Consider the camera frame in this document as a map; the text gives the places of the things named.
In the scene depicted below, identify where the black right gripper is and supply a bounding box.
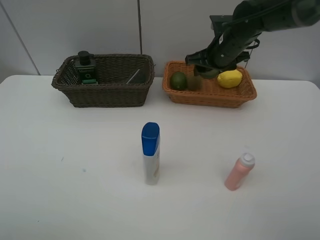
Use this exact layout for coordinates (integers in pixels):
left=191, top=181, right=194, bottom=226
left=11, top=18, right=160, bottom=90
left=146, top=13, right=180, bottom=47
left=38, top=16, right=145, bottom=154
left=185, top=34, right=250, bottom=76

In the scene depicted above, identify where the brown kiwi fruit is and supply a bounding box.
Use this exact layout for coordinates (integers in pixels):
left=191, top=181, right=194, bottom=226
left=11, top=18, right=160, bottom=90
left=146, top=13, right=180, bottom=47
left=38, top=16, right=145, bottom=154
left=187, top=75, right=202, bottom=91

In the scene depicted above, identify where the dark green lime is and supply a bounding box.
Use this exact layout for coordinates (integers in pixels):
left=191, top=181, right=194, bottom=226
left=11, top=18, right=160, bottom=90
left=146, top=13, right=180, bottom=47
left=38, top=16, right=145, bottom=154
left=170, top=72, right=188, bottom=91

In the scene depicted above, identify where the yellow lemon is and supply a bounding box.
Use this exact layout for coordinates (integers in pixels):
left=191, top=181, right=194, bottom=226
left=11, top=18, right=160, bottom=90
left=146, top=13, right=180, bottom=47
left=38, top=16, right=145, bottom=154
left=217, top=70, right=243, bottom=89

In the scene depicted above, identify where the black whiteboard eraser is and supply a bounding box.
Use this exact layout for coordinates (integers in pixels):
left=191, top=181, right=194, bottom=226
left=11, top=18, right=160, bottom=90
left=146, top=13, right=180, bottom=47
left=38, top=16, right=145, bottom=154
left=125, top=69, right=148, bottom=85

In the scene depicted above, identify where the blue capped white bottle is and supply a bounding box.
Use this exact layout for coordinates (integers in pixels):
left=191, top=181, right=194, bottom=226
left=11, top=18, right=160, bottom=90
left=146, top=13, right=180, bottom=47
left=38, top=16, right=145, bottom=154
left=141, top=122, right=161, bottom=186

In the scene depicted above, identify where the pink spray bottle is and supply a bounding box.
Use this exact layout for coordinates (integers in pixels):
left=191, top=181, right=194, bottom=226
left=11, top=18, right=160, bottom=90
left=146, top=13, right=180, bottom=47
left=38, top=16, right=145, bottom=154
left=224, top=153, right=256, bottom=191

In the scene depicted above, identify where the black pump bottle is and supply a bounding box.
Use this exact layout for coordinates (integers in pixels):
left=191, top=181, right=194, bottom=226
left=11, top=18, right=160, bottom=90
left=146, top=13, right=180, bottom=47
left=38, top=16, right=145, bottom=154
left=75, top=50, right=98, bottom=85

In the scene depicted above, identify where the halved avocado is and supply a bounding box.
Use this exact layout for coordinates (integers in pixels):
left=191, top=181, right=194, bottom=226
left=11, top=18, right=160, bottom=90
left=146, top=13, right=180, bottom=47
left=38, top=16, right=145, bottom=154
left=199, top=68, right=220, bottom=79

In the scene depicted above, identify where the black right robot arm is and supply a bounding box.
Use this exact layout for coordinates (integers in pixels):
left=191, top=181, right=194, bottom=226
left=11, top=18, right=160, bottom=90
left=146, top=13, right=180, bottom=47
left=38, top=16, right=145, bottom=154
left=185, top=0, right=320, bottom=78

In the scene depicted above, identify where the orange wicker basket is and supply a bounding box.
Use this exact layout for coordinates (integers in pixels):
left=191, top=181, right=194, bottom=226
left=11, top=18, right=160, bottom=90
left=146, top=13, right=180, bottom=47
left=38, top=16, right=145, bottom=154
left=162, top=61, right=257, bottom=108

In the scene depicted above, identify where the dark brown wicker basket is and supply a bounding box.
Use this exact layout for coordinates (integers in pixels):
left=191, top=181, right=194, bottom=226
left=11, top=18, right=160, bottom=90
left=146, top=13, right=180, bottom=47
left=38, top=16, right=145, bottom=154
left=51, top=54, right=155, bottom=108

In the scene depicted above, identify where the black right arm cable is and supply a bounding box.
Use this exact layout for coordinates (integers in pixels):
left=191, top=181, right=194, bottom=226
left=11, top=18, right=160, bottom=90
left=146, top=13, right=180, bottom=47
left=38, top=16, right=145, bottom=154
left=219, top=0, right=296, bottom=71

